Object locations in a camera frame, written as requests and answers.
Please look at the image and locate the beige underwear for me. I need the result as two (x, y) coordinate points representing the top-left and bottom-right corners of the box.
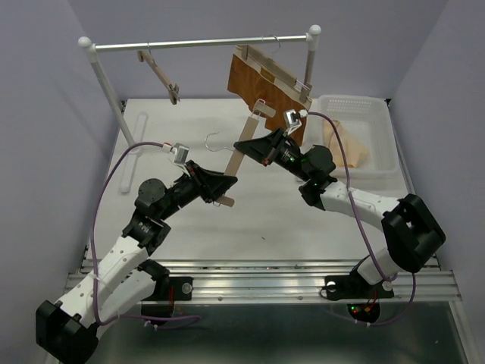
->
(323, 120), (369, 168)

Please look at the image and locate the beige hanger with brown garment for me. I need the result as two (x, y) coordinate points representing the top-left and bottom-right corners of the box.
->
(236, 33), (317, 103)

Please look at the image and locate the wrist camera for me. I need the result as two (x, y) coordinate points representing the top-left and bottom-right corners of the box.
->
(283, 109), (308, 136)
(162, 143), (189, 167)

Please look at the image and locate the white and silver clothes rack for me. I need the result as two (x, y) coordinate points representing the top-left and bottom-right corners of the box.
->
(78, 24), (322, 195)

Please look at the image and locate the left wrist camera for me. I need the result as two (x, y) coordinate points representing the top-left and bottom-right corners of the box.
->
(162, 143), (189, 167)

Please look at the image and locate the purple cable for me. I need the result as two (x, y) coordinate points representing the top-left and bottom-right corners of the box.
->
(92, 140), (202, 331)
(306, 110), (419, 329)

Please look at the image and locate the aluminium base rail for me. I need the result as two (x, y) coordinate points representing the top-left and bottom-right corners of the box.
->
(66, 259), (464, 304)

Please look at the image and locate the empty beige clip hanger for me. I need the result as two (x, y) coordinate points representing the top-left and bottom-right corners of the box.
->
(136, 48), (180, 105)

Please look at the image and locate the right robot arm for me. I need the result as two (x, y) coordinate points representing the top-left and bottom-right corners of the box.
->
(234, 129), (446, 301)

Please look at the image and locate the white perforated plastic basket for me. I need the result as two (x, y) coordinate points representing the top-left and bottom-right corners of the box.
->
(315, 95), (399, 180)

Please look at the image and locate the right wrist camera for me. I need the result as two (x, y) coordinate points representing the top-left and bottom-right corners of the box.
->
(283, 109), (308, 136)

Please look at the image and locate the brown underwear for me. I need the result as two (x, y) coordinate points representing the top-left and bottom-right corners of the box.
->
(227, 53), (312, 131)

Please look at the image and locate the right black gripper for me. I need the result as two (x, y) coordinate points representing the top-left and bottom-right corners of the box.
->
(234, 127), (311, 183)

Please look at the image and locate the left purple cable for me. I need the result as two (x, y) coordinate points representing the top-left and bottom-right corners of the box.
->
(92, 140), (202, 331)

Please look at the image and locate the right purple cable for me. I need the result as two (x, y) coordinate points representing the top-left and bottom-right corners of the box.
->
(306, 110), (419, 329)

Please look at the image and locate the beige clip hanger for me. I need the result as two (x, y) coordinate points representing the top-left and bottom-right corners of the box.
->
(136, 48), (180, 105)
(204, 99), (275, 209)

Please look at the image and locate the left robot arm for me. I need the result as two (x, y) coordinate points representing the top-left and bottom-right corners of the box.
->
(36, 161), (238, 363)

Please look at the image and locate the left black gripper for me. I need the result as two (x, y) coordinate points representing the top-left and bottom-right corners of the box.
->
(158, 159), (237, 221)

